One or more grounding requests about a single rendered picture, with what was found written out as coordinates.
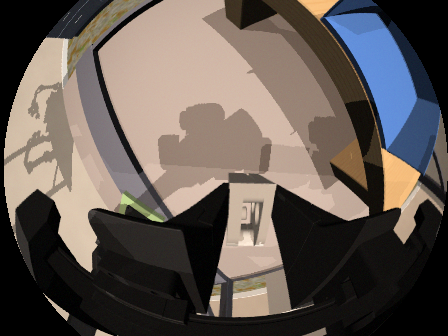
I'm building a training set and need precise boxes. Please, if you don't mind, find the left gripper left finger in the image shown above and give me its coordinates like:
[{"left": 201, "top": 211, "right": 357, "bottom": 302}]
[{"left": 88, "top": 183, "right": 230, "bottom": 314}]

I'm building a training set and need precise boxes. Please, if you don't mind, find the blue open-top tray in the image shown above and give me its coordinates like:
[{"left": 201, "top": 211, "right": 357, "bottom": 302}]
[{"left": 320, "top": 0, "right": 441, "bottom": 150}]

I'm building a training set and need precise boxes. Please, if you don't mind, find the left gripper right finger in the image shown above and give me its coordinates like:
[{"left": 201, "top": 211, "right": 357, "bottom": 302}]
[{"left": 271, "top": 184, "right": 401, "bottom": 310}]

